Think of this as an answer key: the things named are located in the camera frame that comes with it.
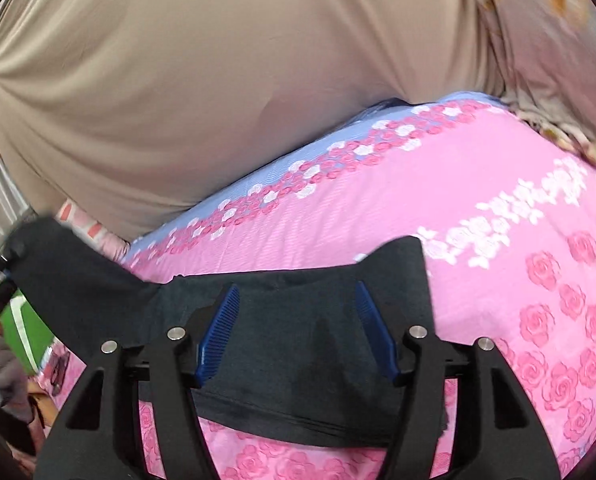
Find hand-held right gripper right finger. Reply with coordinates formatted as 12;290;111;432
355;281;561;480

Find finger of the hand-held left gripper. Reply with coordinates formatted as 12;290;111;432
3;236;30;262

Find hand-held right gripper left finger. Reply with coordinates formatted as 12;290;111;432
35;284;241;480

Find dark grey pants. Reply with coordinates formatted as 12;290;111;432
8;217;448;448

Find person's left hand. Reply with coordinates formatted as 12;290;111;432
0;321;35;423

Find green and white box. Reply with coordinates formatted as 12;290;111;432
0;296;60;377

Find pink cartoon pillow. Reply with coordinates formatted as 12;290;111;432
55;200;131;261

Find pink rose bed sheet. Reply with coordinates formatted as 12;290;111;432
28;91;596;480

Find beige cloth cover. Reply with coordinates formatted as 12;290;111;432
0;0;508;243

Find beige floral cloth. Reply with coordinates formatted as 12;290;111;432
465;0;596;171

